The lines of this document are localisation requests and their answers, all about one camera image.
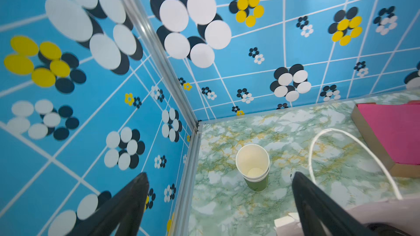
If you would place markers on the left aluminium corner post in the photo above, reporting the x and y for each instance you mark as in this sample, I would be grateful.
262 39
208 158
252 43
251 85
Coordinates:
137 14

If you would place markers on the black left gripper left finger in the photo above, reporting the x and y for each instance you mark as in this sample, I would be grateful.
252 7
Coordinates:
122 214

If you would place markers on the white green paper cup stack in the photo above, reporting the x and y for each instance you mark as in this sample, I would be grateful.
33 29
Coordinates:
253 162

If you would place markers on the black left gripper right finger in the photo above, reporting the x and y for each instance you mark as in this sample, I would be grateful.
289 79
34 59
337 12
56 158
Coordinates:
318 211

